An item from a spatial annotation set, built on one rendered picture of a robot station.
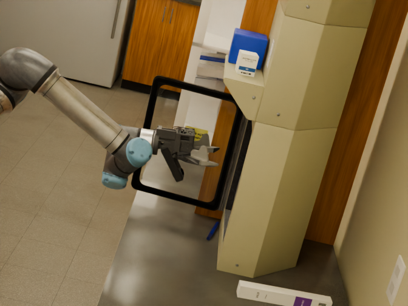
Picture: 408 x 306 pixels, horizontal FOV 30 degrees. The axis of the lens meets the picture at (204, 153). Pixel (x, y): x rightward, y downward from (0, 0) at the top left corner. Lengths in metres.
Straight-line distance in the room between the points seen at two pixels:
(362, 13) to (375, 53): 0.32
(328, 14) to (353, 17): 0.11
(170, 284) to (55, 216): 2.46
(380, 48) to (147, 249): 0.96
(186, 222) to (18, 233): 1.91
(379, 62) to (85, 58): 4.97
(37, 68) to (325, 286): 1.07
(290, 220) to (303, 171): 0.16
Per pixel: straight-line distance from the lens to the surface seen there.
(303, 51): 2.06
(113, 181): 2.20
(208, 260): 2.32
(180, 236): 2.42
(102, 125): 2.09
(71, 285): 3.89
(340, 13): 2.09
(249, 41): 2.26
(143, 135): 2.25
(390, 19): 2.46
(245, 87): 2.08
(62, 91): 2.09
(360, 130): 2.53
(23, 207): 4.59
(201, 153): 2.22
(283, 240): 2.31
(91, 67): 7.20
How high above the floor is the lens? 1.98
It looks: 19 degrees down
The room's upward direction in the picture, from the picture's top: 14 degrees clockwise
